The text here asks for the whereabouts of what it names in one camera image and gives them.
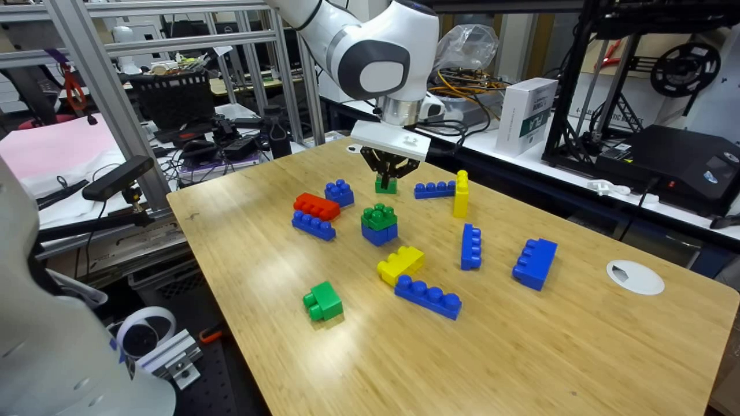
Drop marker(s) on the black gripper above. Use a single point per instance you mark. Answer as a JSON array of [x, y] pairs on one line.
[[390, 159]]

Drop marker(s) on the blue square lego block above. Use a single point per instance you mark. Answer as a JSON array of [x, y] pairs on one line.
[[381, 235], [339, 191]]

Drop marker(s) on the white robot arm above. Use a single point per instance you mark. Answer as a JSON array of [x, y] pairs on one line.
[[361, 46]]

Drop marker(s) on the blue four-stud lego block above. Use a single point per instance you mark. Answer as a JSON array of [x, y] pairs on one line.
[[470, 248], [314, 225], [434, 189], [429, 298]]

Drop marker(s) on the large yellow lego block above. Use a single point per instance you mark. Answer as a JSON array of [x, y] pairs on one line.
[[462, 197]]

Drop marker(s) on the red lego block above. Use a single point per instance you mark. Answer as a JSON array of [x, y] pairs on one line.
[[315, 206]]

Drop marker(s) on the yellow three-stud lego block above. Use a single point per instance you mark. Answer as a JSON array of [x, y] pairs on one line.
[[400, 265]]

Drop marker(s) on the clear plastic bag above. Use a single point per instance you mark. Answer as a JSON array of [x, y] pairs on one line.
[[466, 46]]

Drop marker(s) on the white cardboard box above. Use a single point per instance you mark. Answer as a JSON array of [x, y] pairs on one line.
[[527, 113]]

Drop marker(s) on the side bench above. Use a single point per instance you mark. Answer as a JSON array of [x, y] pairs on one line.
[[540, 164]]

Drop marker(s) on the large green lego block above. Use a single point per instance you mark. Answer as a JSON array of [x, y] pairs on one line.
[[323, 304]]

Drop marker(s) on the large blue lego block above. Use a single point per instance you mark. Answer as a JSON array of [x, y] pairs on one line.
[[536, 264]]

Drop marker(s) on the black mesh basket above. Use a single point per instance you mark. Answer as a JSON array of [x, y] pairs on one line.
[[172, 99]]

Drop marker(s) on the black desktop device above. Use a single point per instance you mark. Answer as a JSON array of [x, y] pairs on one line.
[[685, 164]]

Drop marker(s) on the white tape roll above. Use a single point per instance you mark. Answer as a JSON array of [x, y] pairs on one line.
[[123, 324]]

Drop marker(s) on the black filament spool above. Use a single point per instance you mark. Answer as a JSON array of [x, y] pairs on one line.
[[685, 70]]

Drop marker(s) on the pink sheet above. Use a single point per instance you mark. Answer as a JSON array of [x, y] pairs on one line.
[[55, 145]]

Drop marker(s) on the gray office chair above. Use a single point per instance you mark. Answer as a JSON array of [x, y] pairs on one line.
[[55, 337]]

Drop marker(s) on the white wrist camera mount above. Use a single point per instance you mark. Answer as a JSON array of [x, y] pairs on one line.
[[390, 141]]

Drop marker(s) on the black 3D printer frame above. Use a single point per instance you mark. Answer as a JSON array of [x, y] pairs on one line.
[[569, 76]]

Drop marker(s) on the black stereo camera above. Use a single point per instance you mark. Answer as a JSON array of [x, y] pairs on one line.
[[116, 178]]

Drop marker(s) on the metal bracket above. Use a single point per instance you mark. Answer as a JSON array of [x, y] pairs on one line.
[[175, 361]]

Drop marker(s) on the aluminium extrusion frame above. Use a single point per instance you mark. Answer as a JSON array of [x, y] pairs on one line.
[[93, 70]]

